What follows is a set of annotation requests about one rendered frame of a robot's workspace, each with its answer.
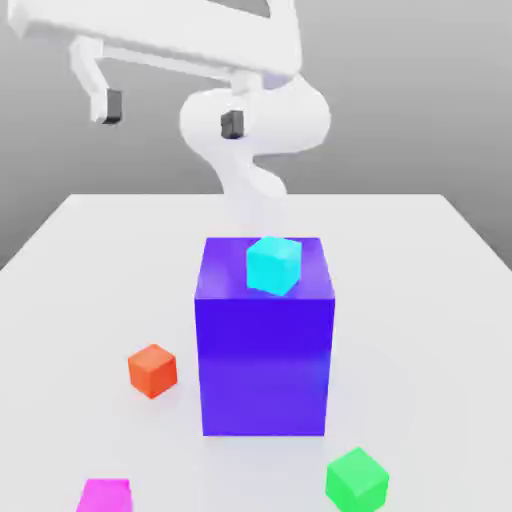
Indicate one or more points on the small green cube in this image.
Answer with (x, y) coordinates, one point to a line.
(356, 480)

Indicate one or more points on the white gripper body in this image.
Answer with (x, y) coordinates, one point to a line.
(160, 32)

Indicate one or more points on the small magenta cube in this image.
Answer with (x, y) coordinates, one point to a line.
(104, 496)

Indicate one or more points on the large purple box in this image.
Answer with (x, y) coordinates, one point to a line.
(264, 368)

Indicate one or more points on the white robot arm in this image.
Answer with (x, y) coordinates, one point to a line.
(288, 120)

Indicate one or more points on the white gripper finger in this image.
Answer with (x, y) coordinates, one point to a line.
(232, 124)
(86, 60)

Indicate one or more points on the small orange cube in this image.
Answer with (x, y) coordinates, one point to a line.
(152, 370)

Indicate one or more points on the small cyan cube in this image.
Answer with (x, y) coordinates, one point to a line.
(272, 266)

